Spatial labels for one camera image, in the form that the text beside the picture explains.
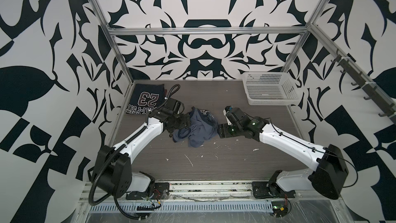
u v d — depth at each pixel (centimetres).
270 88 115
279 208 71
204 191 76
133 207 71
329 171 41
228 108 75
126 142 46
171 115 65
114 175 41
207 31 91
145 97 105
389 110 50
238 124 60
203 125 84
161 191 74
